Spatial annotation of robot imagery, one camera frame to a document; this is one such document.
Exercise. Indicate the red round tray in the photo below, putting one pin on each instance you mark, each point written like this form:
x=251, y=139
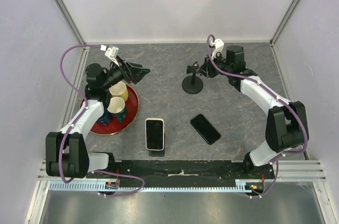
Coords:
x=114, y=126

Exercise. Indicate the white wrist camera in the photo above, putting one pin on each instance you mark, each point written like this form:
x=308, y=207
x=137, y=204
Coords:
x=216, y=47
x=111, y=52

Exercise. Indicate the right aluminium frame post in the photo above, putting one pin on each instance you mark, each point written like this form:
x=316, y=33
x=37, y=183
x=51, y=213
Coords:
x=284, y=21

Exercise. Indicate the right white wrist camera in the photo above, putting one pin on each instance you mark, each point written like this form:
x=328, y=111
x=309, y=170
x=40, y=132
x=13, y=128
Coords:
x=216, y=47

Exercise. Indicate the black smartphone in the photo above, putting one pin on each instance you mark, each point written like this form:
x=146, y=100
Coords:
x=205, y=129

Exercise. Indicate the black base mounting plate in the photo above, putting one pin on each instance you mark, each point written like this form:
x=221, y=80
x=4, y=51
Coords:
x=203, y=168

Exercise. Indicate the blue mug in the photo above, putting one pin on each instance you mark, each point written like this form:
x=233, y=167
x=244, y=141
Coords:
x=105, y=119

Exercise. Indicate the green mug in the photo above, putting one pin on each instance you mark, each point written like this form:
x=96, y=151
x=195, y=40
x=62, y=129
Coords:
x=120, y=116

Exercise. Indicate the aluminium frame post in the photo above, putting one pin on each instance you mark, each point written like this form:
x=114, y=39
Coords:
x=69, y=20
x=284, y=21

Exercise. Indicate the front aluminium rail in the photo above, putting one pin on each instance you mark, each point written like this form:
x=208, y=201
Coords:
x=288, y=171

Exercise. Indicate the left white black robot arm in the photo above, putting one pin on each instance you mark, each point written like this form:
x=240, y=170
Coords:
x=66, y=152

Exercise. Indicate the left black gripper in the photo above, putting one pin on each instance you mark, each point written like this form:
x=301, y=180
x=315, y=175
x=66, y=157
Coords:
x=136, y=73

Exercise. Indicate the slotted cable duct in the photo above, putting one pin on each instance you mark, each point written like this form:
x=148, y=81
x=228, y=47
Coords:
x=102, y=186

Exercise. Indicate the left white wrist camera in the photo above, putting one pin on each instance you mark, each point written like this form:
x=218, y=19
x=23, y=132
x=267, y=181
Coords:
x=111, y=52

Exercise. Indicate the yellow cup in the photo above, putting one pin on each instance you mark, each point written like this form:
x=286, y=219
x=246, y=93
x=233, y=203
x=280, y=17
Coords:
x=119, y=90

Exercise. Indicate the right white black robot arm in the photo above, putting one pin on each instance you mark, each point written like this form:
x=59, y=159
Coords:
x=286, y=121

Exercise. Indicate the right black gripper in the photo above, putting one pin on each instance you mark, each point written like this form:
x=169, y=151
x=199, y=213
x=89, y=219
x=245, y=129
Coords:
x=206, y=69

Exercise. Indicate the left aluminium frame post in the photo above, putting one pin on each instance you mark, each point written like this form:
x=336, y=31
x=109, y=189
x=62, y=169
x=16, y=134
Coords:
x=69, y=20

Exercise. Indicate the black round-base phone holder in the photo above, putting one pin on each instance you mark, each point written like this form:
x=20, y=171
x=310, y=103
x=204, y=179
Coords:
x=192, y=84

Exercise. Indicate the pink-case smartphone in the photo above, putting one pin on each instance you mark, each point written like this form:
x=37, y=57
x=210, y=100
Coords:
x=155, y=134

